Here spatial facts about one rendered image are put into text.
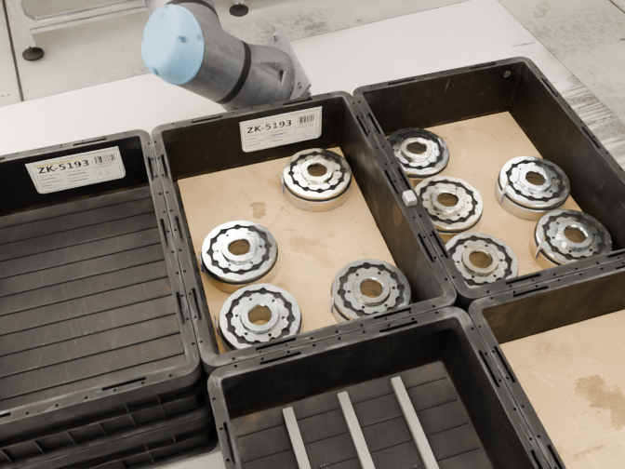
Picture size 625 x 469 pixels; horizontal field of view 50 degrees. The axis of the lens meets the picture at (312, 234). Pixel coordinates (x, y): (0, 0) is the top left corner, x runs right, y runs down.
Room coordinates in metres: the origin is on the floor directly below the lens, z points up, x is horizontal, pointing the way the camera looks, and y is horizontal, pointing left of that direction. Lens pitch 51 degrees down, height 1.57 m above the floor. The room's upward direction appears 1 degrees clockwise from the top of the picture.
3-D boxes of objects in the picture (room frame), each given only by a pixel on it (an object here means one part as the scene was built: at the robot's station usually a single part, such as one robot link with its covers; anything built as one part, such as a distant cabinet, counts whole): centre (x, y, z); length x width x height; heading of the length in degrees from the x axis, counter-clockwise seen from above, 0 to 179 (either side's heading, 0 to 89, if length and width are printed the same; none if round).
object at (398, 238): (0.57, 0.03, 0.87); 0.40 x 0.30 x 0.11; 18
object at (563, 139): (0.66, -0.26, 0.87); 0.40 x 0.30 x 0.11; 18
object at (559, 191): (0.68, -0.33, 0.86); 0.10 x 0.10 x 0.01
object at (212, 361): (0.57, 0.03, 0.92); 0.40 x 0.30 x 0.02; 18
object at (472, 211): (0.64, -0.19, 0.86); 0.10 x 0.10 x 0.01
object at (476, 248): (0.53, -0.22, 0.86); 0.05 x 0.05 x 0.01
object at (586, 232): (0.58, -0.36, 0.86); 0.05 x 0.05 x 0.01
